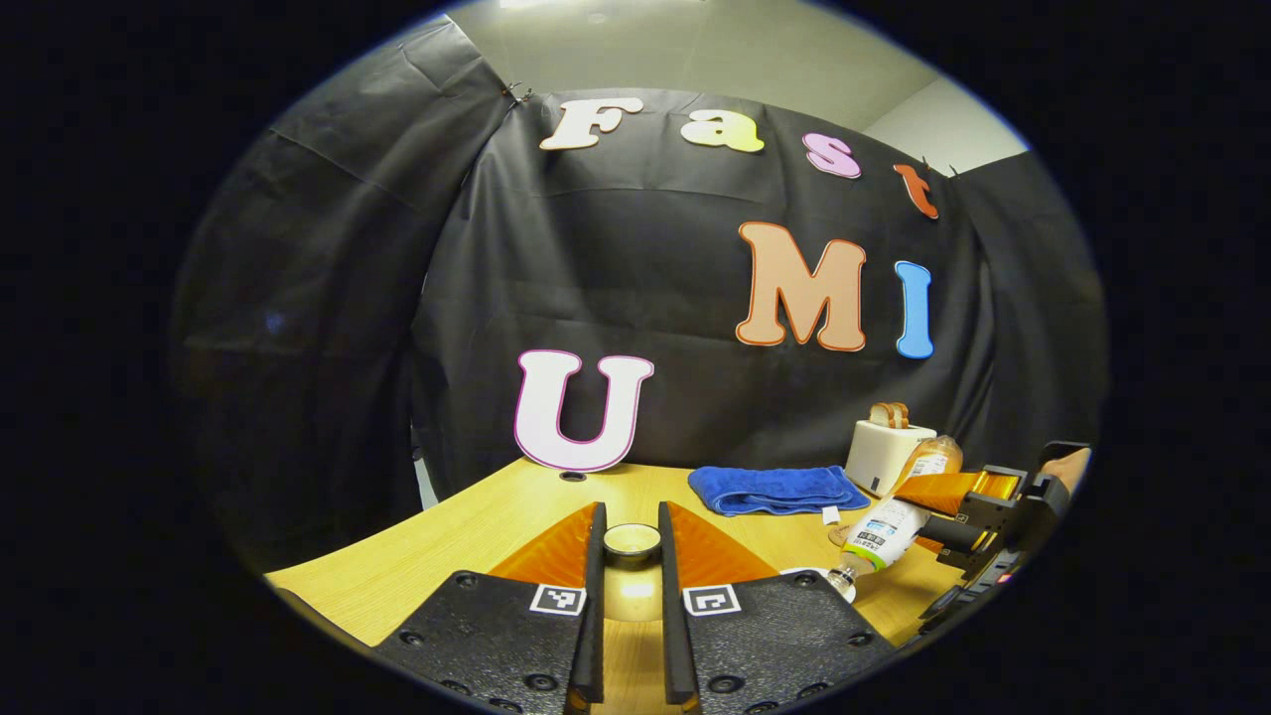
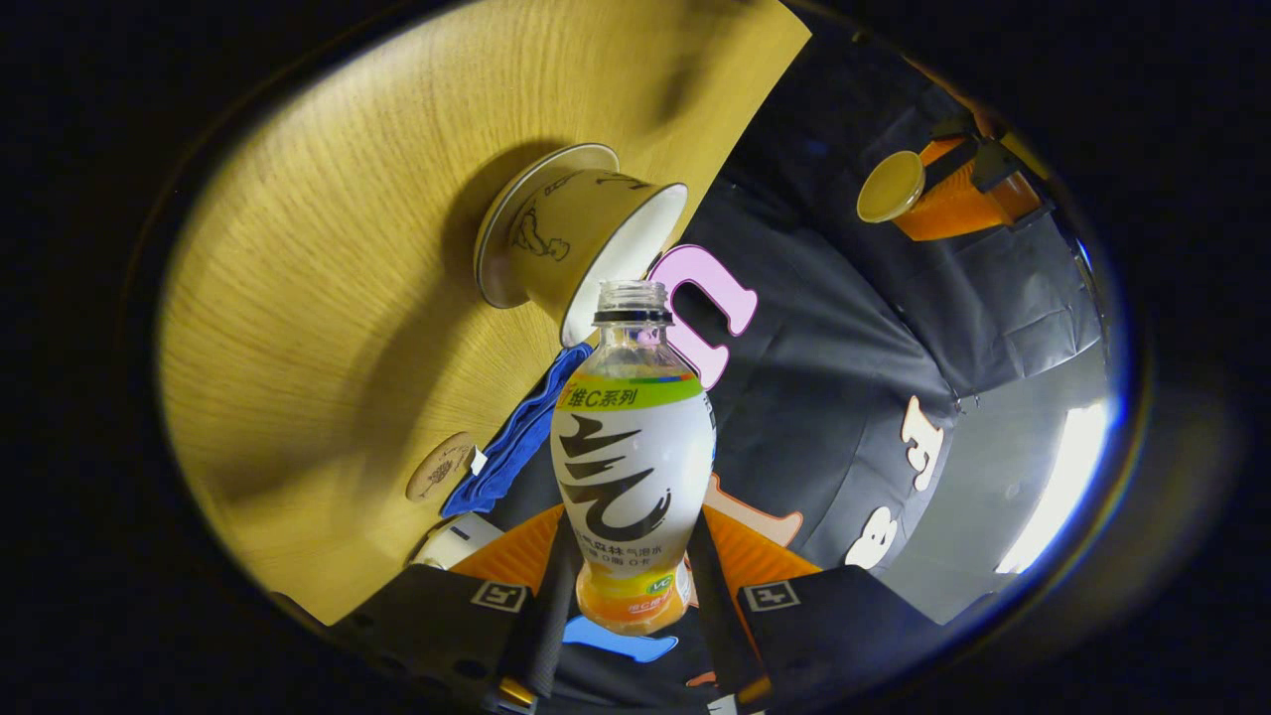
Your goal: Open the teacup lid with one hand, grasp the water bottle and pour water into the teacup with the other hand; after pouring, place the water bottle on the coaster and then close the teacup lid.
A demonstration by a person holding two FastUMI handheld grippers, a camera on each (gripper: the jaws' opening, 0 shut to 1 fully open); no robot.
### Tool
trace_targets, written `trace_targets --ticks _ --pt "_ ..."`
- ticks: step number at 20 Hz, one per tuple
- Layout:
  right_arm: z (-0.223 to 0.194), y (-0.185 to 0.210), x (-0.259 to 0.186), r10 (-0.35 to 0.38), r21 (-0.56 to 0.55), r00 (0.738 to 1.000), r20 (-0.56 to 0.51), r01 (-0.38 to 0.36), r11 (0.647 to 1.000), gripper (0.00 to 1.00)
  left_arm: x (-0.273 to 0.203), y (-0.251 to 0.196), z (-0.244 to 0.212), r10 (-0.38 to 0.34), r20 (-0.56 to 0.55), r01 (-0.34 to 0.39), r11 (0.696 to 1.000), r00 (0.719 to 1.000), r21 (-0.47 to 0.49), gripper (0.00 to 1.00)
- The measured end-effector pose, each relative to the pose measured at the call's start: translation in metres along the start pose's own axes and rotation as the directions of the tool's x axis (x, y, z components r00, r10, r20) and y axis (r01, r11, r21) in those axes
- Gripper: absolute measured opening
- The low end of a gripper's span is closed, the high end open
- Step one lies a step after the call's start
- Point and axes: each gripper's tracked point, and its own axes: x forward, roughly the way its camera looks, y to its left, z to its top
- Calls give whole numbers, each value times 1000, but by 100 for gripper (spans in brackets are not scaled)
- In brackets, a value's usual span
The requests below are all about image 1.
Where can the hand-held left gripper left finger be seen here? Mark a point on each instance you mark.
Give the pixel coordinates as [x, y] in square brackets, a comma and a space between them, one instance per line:
[596, 616]

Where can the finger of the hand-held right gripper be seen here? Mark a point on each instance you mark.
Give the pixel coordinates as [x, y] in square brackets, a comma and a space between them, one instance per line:
[958, 541]
[953, 489]

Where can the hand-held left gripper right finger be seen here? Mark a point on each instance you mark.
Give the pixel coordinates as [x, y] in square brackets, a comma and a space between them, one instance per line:
[675, 636]

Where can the cream teacup lid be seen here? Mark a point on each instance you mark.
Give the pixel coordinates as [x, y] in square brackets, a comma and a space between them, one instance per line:
[633, 586]

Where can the plastic water bottle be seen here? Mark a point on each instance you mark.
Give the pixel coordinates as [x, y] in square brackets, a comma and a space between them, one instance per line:
[889, 526]

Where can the round wooden coaster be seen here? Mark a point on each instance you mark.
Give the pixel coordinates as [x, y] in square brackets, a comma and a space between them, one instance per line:
[839, 536]

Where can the white toaster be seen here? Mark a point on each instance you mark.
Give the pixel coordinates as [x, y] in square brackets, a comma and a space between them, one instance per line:
[879, 457]

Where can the toast bread slice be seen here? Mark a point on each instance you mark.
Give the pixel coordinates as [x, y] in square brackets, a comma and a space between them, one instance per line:
[880, 415]
[900, 414]

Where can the blue folded towel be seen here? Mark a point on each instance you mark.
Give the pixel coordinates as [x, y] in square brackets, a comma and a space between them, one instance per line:
[775, 489]

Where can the black backdrop cloth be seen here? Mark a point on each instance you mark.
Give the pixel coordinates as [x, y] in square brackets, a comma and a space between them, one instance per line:
[328, 298]

